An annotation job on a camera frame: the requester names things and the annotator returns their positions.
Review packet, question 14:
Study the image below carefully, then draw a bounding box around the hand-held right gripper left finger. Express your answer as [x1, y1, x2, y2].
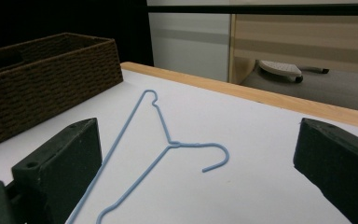
[11, 117, 103, 224]

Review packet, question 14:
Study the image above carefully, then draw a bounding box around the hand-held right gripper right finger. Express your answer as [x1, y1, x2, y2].
[293, 118, 358, 224]

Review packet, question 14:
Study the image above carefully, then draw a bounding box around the blue wire clothes hanger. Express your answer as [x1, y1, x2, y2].
[65, 89, 230, 224]

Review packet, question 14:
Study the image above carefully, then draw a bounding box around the brown woven basket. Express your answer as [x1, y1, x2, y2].
[0, 32, 124, 152]

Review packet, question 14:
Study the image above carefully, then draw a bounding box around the white wheeled base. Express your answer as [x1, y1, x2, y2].
[257, 60, 330, 84]

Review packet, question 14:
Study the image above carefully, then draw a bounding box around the white cabinet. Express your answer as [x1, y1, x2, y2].
[147, 12, 231, 83]

